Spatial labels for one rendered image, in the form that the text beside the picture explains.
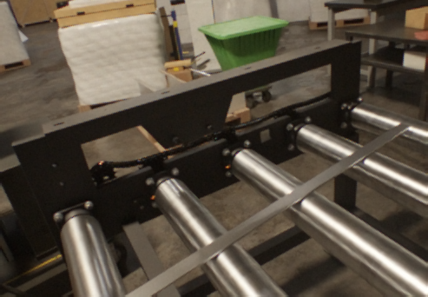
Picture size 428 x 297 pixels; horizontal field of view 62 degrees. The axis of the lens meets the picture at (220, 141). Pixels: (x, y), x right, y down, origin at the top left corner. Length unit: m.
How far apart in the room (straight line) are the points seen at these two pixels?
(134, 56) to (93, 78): 0.57
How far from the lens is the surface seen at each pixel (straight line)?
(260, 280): 0.82
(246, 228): 0.93
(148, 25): 4.42
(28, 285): 2.06
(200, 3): 4.87
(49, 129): 1.12
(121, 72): 4.57
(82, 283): 0.95
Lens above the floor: 1.53
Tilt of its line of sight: 27 degrees down
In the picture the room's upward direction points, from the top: 8 degrees counter-clockwise
